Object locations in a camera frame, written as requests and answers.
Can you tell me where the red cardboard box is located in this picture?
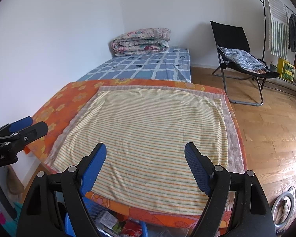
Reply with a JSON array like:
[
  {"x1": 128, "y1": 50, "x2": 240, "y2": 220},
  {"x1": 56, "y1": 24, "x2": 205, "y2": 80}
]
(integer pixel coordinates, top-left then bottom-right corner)
[{"x1": 120, "y1": 220, "x2": 143, "y2": 237}]

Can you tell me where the black folding chair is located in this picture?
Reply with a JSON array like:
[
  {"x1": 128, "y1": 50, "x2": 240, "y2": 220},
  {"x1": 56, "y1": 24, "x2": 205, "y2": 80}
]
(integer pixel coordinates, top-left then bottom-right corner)
[{"x1": 210, "y1": 21, "x2": 280, "y2": 106}]

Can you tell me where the striped yellow towel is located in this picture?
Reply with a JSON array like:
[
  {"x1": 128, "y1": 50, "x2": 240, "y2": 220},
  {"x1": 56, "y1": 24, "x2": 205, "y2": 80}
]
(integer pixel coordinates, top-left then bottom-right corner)
[{"x1": 51, "y1": 88, "x2": 228, "y2": 216}]

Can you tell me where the yellow crate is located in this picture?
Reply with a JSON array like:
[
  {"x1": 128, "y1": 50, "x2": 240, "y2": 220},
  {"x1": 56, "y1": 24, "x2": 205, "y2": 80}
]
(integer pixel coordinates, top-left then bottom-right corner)
[{"x1": 277, "y1": 58, "x2": 295, "y2": 82}]

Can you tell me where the checked cushion on chair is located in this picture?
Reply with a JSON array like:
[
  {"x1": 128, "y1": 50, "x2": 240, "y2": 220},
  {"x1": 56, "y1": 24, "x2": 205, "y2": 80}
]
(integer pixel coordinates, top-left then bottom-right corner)
[{"x1": 218, "y1": 46, "x2": 267, "y2": 74}]

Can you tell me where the orange floral blanket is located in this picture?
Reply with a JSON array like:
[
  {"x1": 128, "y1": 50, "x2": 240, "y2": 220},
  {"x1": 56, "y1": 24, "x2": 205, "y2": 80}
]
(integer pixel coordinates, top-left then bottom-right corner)
[{"x1": 24, "y1": 77, "x2": 249, "y2": 230}]

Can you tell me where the green carton box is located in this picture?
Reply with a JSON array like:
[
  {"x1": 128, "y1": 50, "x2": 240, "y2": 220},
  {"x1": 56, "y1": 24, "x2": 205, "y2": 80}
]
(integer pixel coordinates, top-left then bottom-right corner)
[{"x1": 98, "y1": 211, "x2": 121, "y2": 233}]

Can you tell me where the black clothes rack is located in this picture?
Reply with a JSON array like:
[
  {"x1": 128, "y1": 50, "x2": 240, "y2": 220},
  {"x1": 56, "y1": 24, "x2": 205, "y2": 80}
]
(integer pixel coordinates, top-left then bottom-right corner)
[{"x1": 257, "y1": 0, "x2": 296, "y2": 111}]

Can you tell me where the white ring light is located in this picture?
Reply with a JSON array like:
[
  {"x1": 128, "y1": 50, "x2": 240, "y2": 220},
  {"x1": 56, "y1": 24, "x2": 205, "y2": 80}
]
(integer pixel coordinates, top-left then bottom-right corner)
[{"x1": 271, "y1": 186, "x2": 296, "y2": 232}]

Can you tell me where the folded floral quilt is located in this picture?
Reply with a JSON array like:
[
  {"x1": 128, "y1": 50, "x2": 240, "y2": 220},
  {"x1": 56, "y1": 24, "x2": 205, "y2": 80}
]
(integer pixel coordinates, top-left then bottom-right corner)
[{"x1": 111, "y1": 27, "x2": 171, "y2": 56}]

